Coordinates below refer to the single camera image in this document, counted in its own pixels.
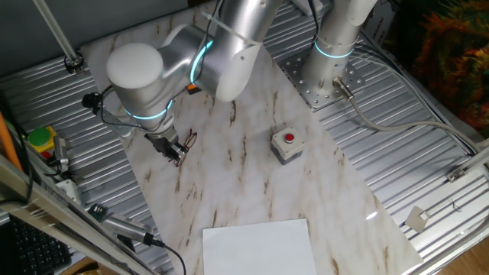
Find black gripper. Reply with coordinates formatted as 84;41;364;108
144;129;188;161

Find dark red framed glasses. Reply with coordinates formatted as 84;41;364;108
173;128;199;168

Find marble patterned board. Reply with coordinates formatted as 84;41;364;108
80;0;424;275

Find grey box small red button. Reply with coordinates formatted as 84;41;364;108
270;125;306;166

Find white paper sheet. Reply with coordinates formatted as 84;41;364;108
202;218;318;275

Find aluminium profile beam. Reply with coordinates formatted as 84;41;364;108
0;154;157;275

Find yellow box green button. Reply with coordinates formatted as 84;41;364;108
28;125;58;160

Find orange pole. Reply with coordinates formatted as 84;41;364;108
0;112;23;171

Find black keyboard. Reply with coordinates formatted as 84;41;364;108
0;217;73;275

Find white printed carton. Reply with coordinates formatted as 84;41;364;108
361;5;398;49

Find colourful patterned cloth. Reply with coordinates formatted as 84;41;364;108
381;0;489;138

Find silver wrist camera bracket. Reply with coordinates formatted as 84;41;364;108
97;106;135;138

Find silver ribbed camera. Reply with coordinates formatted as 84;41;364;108
101;212;165;248

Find black cable of ribbed camera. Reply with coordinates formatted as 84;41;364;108
160;242;188;275

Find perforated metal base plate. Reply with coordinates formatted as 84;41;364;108
278;49;366;112

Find aluminium frame post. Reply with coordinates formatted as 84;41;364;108
32;0;85;76

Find thick grey base cable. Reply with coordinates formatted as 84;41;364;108
331;76;483;154

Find small white adhesive mount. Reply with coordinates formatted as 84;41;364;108
404;205;432;234

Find aluminium corner bracket rail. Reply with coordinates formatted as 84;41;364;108
445;147;489;183

